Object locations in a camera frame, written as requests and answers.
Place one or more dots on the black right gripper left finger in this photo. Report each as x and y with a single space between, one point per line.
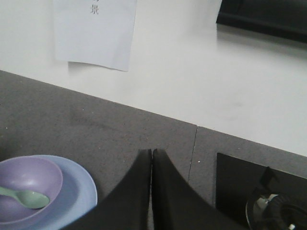
126 206

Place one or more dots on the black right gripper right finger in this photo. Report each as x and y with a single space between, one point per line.
176 206

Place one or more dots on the mint green plastic spoon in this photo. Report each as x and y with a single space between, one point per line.
27 198

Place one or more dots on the purple plastic bowl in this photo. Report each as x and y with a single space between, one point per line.
27 173

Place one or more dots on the blue round plate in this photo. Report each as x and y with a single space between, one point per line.
77 196

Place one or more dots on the black glass gas hob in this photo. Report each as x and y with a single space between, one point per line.
259 197

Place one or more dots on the grey stone countertop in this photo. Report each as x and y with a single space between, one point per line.
103 137

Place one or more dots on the black range hood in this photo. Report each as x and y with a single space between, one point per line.
280 18

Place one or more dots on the white paper sheet on wall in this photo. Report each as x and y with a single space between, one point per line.
97 32

